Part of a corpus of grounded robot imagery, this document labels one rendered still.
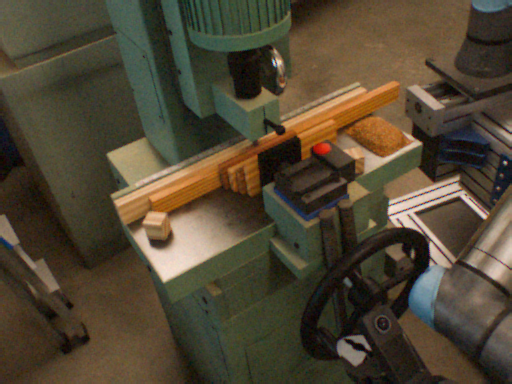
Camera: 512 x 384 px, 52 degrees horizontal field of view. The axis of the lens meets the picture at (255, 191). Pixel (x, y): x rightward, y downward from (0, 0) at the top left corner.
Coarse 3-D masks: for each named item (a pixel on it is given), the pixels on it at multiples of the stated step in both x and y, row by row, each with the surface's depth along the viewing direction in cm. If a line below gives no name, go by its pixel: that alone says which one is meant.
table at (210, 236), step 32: (384, 160) 107; (416, 160) 112; (224, 192) 105; (128, 224) 101; (192, 224) 99; (224, 224) 98; (256, 224) 97; (160, 256) 94; (192, 256) 93; (224, 256) 94; (256, 256) 99; (288, 256) 94; (320, 256) 94; (192, 288) 94
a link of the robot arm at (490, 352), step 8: (504, 320) 61; (496, 328) 61; (504, 328) 61; (496, 336) 61; (504, 336) 60; (488, 344) 61; (496, 344) 60; (504, 344) 60; (488, 352) 61; (496, 352) 60; (504, 352) 60; (480, 360) 63; (488, 360) 61; (496, 360) 61; (504, 360) 60; (488, 368) 63; (496, 368) 61; (504, 368) 60; (504, 376) 61
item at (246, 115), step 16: (224, 80) 104; (224, 96) 101; (256, 96) 98; (272, 96) 98; (224, 112) 104; (240, 112) 97; (256, 112) 96; (272, 112) 98; (240, 128) 101; (256, 128) 98
